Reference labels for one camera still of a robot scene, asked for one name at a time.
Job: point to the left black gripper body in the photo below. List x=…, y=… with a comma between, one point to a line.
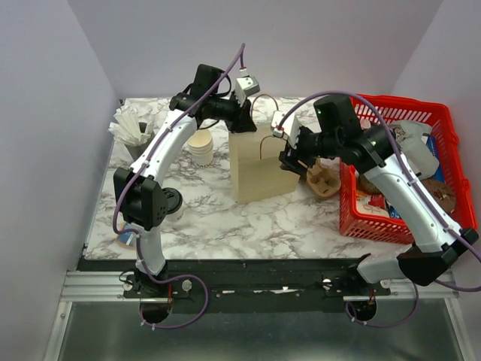
x=236, y=115

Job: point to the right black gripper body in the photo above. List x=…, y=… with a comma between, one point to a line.
x=305, y=152

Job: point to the brown paper bag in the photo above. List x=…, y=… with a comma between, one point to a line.
x=254, y=157

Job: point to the black coffee cup lid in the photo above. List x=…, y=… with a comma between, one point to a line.
x=174, y=199

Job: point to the white paper cup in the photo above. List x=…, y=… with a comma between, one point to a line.
x=175, y=214

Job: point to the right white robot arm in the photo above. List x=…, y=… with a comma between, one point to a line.
x=346, y=125

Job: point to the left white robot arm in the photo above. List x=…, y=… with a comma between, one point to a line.
x=140, y=197

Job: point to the stack of cardboard cup carriers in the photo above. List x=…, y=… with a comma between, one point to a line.
x=322, y=180

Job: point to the stack of white paper cups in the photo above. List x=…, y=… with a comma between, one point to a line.
x=200, y=146

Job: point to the green melon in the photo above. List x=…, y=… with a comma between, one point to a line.
x=366, y=186

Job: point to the dark printed cup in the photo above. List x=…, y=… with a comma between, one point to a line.
x=365, y=123

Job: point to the red white snack packet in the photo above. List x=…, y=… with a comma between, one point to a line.
x=371, y=204

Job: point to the grey straw holder cup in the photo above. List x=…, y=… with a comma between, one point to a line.
x=137, y=150

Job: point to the blue drink can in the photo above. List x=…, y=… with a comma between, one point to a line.
x=393, y=213

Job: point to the white wrapped straws bundle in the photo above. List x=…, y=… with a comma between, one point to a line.
x=131, y=128

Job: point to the grey plastic bag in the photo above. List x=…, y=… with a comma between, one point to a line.
x=412, y=137

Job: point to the blue box in basket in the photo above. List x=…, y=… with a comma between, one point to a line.
x=432, y=145

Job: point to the brown lidded tub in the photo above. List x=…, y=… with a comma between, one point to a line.
x=442, y=193

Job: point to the blue orange packet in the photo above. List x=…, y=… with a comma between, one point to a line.
x=127, y=239

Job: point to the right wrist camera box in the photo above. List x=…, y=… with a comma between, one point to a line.
x=289, y=130

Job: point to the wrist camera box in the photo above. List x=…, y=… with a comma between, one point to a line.
x=245, y=86
x=289, y=130

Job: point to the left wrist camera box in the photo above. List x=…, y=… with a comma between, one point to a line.
x=245, y=86

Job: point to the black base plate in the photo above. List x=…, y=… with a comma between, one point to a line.
x=252, y=285

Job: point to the aluminium rail frame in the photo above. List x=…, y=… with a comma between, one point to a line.
x=105, y=287

